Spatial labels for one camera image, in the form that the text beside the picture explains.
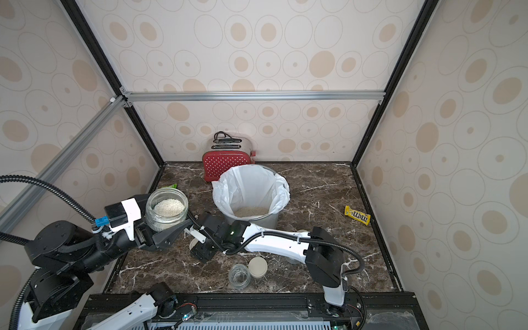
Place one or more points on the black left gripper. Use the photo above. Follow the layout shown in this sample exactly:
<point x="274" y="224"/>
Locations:
<point x="146" y="235"/>

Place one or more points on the beige jar lid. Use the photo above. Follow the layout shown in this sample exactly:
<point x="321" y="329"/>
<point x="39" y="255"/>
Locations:
<point x="193" y="243"/>
<point x="258" y="267"/>

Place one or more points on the beige lidded jar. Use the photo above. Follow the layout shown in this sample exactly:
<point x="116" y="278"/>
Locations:
<point x="239" y="277"/>
<point x="165" y="208"/>

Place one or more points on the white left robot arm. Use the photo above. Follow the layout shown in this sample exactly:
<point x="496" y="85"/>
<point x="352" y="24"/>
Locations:
<point x="65" y="256"/>

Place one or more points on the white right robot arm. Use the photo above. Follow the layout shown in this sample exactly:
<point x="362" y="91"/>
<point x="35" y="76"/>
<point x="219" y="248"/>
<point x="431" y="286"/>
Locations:
<point x="316" y="249"/>

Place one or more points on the white plastic bin liner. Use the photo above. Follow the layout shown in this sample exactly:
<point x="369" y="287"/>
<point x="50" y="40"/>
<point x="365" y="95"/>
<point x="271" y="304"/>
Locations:
<point x="250" y="185"/>

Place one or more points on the red polka dot toaster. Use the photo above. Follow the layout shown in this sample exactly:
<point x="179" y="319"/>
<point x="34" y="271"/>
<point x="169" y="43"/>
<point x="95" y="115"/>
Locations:
<point x="219" y="157"/>

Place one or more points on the yellow candy packet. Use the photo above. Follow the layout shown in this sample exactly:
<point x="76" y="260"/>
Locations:
<point x="363" y="218"/>

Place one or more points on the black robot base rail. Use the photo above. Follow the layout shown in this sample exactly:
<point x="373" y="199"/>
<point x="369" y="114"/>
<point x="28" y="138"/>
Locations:
<point x="161" y="308"/>

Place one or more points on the aluminium left side rail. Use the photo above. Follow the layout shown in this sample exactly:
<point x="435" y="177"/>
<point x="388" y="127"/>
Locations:
<point x="30" y="195"/>

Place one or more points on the aluminium horizontal back rail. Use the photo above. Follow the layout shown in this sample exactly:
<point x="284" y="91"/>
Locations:
<point x="254" y="96"/>

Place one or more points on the black vertical frame post left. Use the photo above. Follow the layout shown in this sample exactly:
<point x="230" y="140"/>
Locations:
<point x="89" y="38"/>

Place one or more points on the black vertical frame post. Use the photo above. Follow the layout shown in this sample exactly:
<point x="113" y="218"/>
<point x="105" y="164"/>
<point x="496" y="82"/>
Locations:
<point x="412" y="42"/>
<point x="89" y="38"/>

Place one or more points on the black vertical frame post right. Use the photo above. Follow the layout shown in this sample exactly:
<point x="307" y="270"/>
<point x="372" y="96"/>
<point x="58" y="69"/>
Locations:
<point x="412" y="42"/>

